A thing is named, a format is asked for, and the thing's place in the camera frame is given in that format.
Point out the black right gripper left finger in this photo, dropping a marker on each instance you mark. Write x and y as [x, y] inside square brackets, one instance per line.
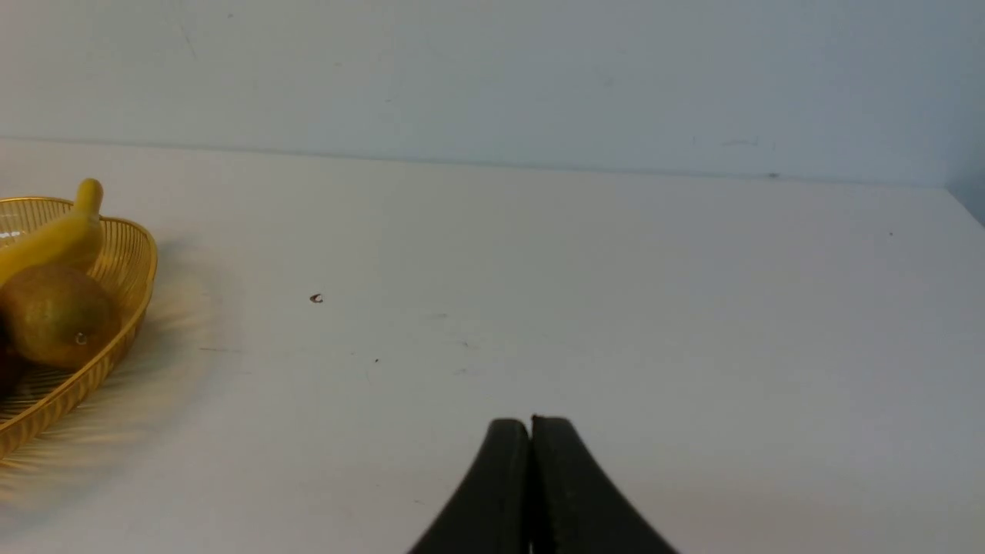
[485, 514]

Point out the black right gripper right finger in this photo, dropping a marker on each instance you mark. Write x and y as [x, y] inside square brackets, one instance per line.
[576, 508]

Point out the yellow banana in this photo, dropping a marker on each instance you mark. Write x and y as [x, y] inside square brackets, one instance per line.
[74, 239]

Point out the gold wire fruit basket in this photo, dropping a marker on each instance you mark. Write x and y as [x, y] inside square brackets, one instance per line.
[126, 268]

